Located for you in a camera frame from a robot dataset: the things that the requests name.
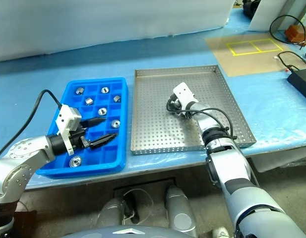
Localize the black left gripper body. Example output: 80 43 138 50
69 124 92 152

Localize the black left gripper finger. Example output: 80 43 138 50
89 133 118 150
80 117 107 128

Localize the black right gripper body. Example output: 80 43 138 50
173 97 187 117

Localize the blue compartment tray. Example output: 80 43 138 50
35 77 129 179

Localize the flat black device box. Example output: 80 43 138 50
286 68 306 104

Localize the perforated metal tray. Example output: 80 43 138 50
129 64 257 156

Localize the black floor plate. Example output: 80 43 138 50
113 178 178 199

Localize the grey rounded robot leg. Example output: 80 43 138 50
97 197 125 228
164 185 199 238

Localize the brown cardboard mat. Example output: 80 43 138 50
204 33 301 77

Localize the grey robot torso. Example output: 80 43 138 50
61 224 195 238

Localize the yellow tape rectangle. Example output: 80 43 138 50
226 38 284 57

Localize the large white backdrop board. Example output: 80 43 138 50
0 0 237 62

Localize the small white panel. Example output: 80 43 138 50
248 0 306 32

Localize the orange brown block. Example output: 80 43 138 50
284 24 305 43

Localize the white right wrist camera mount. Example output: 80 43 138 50
173 82 198 117

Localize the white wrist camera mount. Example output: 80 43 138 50
55 105 82 156
173 82 198 117

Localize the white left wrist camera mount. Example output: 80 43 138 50
55 105 82 156

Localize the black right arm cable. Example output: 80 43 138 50
184 107 239 141

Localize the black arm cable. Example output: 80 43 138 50
0 89 63 161
184 107 239 141

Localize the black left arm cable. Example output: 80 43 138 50
0 89 63 161

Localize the thin white floor cable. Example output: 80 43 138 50
122 188 153 221

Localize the black handle on floor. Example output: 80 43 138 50
122 192 140 224

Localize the small black cable loop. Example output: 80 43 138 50
278 51 301 72

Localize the large black cable loop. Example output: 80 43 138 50
269 14 306 45

